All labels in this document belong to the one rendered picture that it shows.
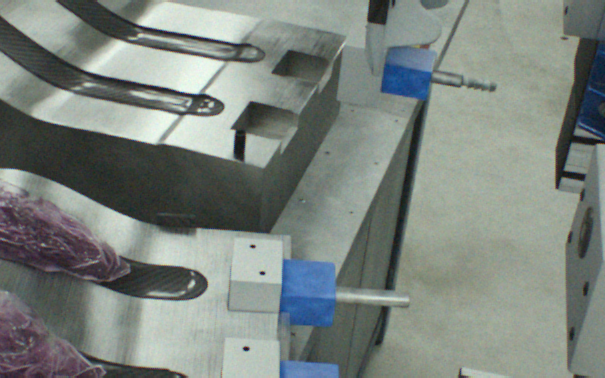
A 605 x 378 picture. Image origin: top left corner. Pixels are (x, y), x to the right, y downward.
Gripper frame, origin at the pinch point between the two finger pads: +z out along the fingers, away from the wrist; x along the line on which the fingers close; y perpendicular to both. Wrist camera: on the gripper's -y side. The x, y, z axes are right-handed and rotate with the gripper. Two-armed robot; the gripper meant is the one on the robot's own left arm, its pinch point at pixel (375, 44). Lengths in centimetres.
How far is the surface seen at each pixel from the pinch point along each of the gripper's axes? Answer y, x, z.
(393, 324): 4, 76, 95
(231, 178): -8.8, -12.5, 7.8
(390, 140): 2.0, 10.0, 15.0
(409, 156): 2, 68, 52
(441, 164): 7, 137, 95
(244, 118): -10.0, -4.1, 7.1
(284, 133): -6.5, -3.1, 8.5
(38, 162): -26.1, -10.9, 11.1
